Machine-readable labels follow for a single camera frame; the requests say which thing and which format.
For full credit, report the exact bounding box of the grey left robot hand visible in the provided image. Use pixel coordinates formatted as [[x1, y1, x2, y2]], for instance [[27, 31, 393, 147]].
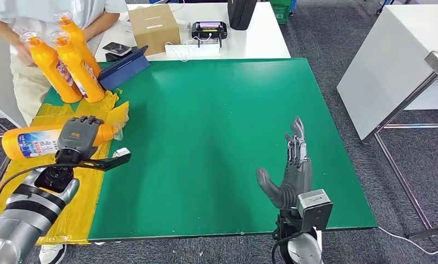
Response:
[[57, 115, 105, 152]]

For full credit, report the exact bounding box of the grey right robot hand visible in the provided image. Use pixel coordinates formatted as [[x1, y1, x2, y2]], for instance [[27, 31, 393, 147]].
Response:
[[256, 116, 313, 210]]

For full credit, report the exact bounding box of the person's right hand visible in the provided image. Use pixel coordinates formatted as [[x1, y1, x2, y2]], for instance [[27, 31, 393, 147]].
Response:
[[14, 43, 36, 68]]

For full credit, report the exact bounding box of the orange detergent bottle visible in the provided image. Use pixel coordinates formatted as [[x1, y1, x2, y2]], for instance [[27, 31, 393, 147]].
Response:
[[1, 122, 124, 161], [48, 31, 107, 104], [54, 10, 102, 79], [20, 31, 83, 105]]

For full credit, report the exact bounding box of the person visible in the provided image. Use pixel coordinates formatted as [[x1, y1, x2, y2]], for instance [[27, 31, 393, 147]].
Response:
[[0, 0, 129, 127]]

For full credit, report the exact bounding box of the yellow taped cardboard sheet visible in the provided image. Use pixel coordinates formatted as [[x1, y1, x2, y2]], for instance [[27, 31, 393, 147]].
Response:
[[0, 90, 130, 245]]

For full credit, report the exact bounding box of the blue tablet case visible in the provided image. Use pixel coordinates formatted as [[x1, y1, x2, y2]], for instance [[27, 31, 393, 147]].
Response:
[[97, 45, 151, 91]]

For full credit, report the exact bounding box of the black flat pad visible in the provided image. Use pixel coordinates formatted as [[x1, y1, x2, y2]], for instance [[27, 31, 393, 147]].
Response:
[[105, 51, 140, 62]]

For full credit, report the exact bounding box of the smartphone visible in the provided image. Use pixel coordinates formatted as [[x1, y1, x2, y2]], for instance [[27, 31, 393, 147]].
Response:
[[102, 42, 133, 57]]

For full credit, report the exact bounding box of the green table mat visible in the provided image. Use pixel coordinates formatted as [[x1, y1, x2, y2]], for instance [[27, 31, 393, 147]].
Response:
[[42, 58, 378, 241]]

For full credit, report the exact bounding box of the person's white shoe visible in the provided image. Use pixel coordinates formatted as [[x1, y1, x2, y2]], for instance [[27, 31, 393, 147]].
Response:
[[38, 244, 67, 264]]

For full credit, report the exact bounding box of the brown cardboard box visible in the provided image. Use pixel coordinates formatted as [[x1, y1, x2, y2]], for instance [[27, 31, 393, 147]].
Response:
[[127, 4, 182, 56]]

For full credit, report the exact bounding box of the white table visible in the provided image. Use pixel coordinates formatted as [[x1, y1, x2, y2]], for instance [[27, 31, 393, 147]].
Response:
[[337, 5, 438, 142], [94, 2, 291, 62]]

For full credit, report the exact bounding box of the white flat block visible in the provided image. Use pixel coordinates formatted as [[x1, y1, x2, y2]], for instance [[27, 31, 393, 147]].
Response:
[[164, 39, 221, 61]]

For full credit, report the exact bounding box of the black handheld controller with screen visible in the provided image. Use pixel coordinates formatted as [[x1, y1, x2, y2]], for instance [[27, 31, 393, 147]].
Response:
[[191, 20, 229, 48]]

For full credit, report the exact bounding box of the green plastic crate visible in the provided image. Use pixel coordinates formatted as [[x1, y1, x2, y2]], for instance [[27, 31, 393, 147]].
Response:
[[269, 0, 298, 25]]

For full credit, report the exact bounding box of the black carry case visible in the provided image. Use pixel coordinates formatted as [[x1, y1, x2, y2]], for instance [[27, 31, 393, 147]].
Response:
[[227, 0, 258, 31]]

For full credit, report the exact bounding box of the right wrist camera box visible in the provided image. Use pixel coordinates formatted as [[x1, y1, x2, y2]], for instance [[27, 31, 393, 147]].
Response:
[[295, 189, 334, 233]]

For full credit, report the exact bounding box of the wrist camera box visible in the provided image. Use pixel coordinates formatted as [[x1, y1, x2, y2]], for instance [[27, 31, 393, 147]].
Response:
[[76, 147, 132, 173], [295, 189, 334, 233]]

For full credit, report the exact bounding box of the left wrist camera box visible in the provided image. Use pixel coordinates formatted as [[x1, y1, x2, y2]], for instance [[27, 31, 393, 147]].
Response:
[[76, 147, 132, 173]]

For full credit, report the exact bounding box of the white floor cable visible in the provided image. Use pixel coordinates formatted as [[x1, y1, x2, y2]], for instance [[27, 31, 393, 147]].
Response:
[[378, 226, 438, 256]]

